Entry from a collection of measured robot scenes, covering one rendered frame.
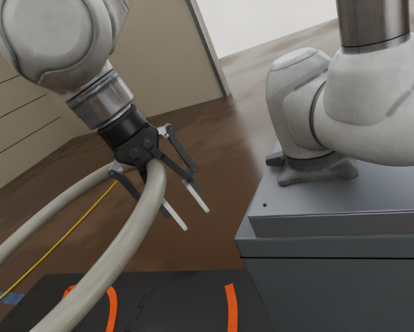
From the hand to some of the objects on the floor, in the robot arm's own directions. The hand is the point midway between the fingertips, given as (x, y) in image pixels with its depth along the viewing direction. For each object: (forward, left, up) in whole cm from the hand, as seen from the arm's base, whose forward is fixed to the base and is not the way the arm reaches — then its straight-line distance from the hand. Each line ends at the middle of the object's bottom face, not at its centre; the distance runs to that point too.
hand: (185, 205), depth 62 cm
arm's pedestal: (-28, +20, -102) cm, 107 cm away
